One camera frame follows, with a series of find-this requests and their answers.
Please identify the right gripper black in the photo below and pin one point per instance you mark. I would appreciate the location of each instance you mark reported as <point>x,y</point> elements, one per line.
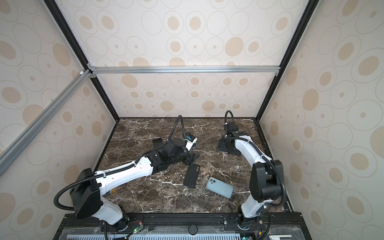
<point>227,145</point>

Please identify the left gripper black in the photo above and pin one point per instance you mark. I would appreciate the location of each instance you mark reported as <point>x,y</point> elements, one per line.
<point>189,158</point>

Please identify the light blue case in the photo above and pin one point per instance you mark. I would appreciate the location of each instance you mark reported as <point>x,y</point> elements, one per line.
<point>220,188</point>

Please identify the black phone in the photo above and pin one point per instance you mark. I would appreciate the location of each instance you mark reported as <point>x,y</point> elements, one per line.
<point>157,142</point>

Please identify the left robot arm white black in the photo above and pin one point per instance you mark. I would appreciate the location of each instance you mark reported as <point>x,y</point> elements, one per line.
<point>85,197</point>

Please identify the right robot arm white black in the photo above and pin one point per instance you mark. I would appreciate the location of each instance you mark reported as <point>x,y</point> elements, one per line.
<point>267,186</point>

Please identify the black phone case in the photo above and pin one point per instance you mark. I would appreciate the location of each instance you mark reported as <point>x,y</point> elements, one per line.
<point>191,177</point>

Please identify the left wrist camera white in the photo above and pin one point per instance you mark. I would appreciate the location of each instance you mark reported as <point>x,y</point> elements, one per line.
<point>190,141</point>

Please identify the silver aluminium rail rear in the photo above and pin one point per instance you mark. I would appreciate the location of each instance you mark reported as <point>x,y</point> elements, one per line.
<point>185,70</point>

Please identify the silver aluminium rail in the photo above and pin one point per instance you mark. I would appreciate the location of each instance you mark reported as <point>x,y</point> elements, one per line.
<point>185,70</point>
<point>26,137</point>

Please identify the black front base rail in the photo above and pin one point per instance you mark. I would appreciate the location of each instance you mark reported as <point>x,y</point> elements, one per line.
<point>188,226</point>

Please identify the black frame post right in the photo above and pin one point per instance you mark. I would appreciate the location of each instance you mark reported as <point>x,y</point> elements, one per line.
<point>301,27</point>

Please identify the black frame post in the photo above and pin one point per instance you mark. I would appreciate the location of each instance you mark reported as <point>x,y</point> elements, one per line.
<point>59,18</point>
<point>301,27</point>

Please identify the silver aluminium rail left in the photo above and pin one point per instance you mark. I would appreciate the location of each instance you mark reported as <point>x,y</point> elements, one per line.
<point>26,137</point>

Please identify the black frame post left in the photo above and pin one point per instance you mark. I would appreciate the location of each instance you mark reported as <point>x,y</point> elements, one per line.
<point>59,18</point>

